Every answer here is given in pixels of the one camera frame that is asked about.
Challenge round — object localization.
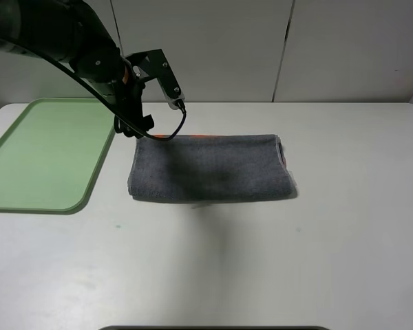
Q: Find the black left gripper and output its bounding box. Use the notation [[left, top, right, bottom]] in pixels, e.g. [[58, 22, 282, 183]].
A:
[[103, 54, 154, 138]]

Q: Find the black left camera cable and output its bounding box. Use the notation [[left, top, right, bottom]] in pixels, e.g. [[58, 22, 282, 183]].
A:
[[0, 30, 188, 142]]

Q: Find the light green plastic tray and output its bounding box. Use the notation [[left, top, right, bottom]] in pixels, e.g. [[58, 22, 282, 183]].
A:
[[0, 99, 114, 214]]

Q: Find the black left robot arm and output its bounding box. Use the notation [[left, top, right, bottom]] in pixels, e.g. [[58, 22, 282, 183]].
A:
[[0, 1, 154, 138]]

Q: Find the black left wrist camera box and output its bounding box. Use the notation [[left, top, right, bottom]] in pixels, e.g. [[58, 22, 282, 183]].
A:
[[126, 49, 185, 110]]

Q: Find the grey towel with orange stripes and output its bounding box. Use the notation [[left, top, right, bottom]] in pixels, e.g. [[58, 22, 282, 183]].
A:
[[127, 134, 297, 204]]

